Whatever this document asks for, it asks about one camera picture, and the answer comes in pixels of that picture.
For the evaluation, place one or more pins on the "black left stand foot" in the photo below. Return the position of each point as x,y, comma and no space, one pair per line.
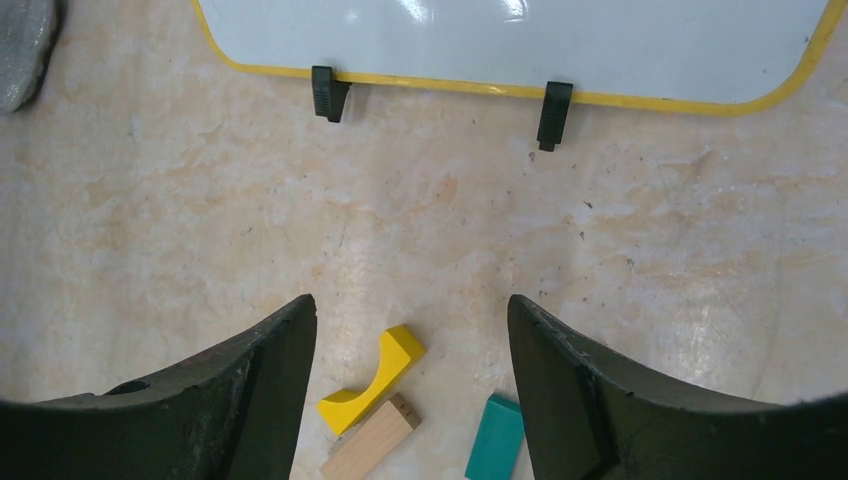
329,93

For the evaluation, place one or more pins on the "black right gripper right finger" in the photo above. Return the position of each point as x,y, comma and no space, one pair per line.
592,413

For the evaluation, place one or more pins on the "black stand foot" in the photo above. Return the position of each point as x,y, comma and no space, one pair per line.
329,93
552,120

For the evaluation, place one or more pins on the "grey round eraser sponge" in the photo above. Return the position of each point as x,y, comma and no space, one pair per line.
29,34

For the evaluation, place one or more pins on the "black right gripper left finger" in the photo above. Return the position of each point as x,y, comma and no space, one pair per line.
232,411

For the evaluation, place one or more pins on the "yellow framed whiteboard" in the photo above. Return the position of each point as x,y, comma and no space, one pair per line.
717,58

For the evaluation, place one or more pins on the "teal wooden block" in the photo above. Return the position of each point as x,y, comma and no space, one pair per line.
497,442

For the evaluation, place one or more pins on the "black right stand foot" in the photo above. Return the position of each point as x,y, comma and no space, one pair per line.
552,120

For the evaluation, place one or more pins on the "natural long wooden block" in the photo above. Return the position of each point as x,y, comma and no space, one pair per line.
373,441

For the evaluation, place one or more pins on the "yellow arch wooden block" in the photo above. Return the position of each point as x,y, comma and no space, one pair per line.
399,351

